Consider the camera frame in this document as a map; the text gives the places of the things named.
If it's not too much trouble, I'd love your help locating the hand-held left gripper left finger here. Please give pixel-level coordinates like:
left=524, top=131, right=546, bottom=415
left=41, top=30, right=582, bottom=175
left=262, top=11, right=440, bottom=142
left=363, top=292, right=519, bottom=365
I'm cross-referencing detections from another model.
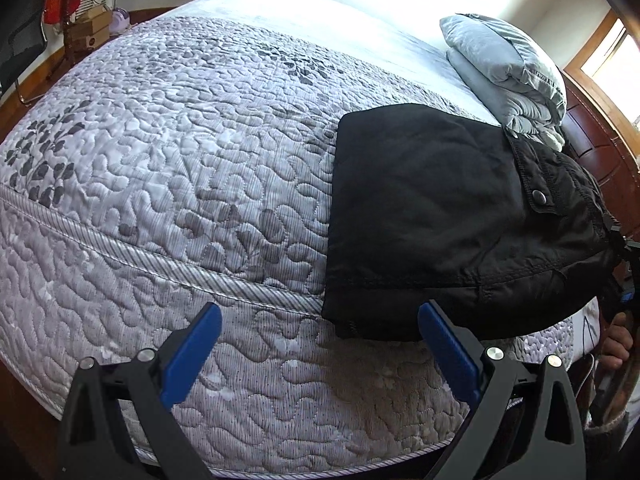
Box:
left=56, top=302, right=223, bottom=480

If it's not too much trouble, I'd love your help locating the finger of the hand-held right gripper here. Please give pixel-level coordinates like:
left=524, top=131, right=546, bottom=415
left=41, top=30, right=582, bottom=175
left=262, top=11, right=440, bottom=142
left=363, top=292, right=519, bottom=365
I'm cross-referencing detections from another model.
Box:
left=602, top=212, right=640, bottom=286

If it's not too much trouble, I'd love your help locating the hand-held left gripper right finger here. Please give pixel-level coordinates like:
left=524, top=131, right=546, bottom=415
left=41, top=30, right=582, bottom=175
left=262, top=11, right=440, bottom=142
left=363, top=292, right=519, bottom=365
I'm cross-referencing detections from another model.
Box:
left=417, top=300, right=586, bottom=480

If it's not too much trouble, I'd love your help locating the black jacket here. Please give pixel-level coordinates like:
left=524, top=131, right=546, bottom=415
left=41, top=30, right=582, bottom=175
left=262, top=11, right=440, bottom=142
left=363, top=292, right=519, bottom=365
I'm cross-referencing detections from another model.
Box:
left=321, top=103, right=623, bottom=343

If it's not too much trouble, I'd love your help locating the person's right hand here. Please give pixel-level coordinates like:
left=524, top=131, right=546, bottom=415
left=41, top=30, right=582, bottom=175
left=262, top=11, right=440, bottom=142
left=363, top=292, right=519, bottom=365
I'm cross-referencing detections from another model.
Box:
left=599, top=311, right=635, bottom=367

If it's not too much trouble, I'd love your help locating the wooden headboard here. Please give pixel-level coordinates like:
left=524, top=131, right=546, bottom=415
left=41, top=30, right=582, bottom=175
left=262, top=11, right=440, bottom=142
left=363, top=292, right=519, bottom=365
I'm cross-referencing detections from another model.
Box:
left=557, top=67, right=640, bottom=241

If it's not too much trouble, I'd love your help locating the quilted grey mattress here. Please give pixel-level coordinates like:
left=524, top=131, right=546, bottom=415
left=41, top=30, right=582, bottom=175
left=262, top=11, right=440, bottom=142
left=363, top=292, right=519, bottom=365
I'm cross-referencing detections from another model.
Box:
left=0, top=12, right=601, bottom=471

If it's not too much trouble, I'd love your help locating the folded grey duvet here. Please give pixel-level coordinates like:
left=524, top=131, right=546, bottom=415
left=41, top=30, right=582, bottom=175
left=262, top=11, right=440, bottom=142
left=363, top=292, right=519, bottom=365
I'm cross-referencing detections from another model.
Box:
left=439, top=11, right=568, bottom=151

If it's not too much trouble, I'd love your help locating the stack of cardboard boxes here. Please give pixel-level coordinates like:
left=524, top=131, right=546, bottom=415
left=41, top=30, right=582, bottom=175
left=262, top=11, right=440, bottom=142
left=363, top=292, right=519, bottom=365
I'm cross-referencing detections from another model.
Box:
left=64, top=7, right=113, bottom=53

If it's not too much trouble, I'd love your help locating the lilac plastic container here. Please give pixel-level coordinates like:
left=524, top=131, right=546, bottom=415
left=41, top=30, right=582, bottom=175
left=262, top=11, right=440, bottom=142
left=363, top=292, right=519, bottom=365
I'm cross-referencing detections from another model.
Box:
left=111, top=7, right=133, bottom=36

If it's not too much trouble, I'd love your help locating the black chrome chair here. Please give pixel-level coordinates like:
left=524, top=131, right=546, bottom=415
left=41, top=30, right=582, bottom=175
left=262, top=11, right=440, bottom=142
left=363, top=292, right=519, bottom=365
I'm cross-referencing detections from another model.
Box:
left=0, top=0, right=51, bottom=106

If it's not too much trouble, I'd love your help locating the black cable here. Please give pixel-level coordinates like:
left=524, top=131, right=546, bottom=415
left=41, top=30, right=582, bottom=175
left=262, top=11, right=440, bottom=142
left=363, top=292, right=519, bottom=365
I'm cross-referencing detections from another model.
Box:
left=580, top=310, right=601, bottom=361

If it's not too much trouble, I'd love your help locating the wooden window frame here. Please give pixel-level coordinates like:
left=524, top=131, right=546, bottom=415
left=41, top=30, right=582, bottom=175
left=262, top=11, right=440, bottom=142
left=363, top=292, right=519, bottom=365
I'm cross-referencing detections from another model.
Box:
left=564, top=10, right=640, bottom=128

